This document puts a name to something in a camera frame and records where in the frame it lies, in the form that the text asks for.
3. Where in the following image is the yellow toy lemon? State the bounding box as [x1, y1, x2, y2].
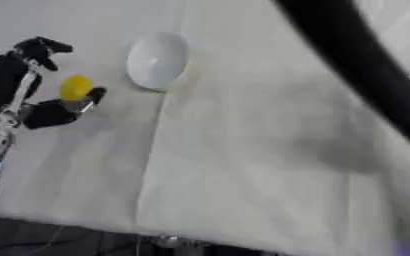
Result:
[58, 74, 97, 102]

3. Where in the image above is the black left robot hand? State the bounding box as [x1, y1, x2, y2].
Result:
[0, 35, 109, 131]

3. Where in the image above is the white round bowl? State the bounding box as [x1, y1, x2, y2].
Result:
[124, 31, 191, 92]

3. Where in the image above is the thick black curved cable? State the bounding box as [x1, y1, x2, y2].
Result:
[269, 0, 410, 156]

